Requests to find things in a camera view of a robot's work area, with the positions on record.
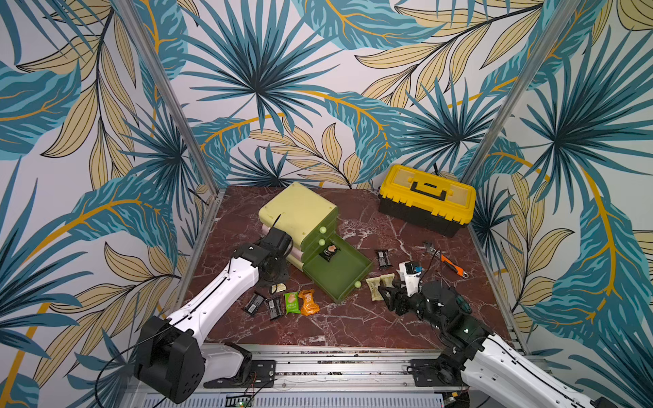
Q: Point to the yellow black toolbox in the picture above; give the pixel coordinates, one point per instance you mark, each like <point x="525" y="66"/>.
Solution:
<point x="427" y="200"/>

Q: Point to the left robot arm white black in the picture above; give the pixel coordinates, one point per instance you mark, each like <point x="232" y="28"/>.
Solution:
<point x="168" y="354"/>

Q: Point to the aluminium front rail frame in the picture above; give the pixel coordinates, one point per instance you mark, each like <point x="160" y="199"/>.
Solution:
<point x="325" y="369"/>

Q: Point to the green cookie packet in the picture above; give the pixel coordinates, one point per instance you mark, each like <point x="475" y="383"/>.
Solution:
<point x="292" y="303"/>

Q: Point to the metal corner post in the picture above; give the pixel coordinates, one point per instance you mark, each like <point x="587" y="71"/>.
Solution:
<point x="530" y="69"/>
<point x="138" y="33"/>

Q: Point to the orange cookie packet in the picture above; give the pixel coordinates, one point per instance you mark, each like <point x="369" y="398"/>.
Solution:
<point x="309" y="306"/>

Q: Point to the left metal corner post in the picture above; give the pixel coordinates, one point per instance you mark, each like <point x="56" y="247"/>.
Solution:
<point x="138" y="33"/>

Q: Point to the cream cookie packet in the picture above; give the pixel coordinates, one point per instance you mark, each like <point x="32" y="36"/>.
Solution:
<point x="387" y="280"/>
<point x="277" y="288"/>
<point x="374" y="284"/>

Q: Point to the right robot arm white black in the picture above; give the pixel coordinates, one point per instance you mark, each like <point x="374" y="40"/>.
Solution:
<point x="475" y="356"/>

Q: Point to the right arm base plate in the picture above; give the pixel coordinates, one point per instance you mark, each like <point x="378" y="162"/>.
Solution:
<point x="434" y="373"/>

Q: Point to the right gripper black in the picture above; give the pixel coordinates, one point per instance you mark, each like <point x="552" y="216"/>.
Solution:
<point x="400" y="297"/>

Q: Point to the green drawer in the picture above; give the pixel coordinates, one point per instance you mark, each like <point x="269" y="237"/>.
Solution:
<point x="321" y="232"/>

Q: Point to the light green drawer cabinet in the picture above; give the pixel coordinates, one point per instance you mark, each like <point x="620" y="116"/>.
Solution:
<point x="297" y="210"/>

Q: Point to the black brown cookie packet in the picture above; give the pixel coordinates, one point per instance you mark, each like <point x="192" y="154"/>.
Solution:
<point x="329" y="251"/>

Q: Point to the right metal corner post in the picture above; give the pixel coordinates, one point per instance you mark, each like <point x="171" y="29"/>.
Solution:
<point x="530" y="69"/>

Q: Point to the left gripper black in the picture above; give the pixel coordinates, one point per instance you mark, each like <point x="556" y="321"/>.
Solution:
<point x="283" y="263"/>

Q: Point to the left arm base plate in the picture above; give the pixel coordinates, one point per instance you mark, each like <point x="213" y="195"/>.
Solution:
<point x="232" y="366"/>

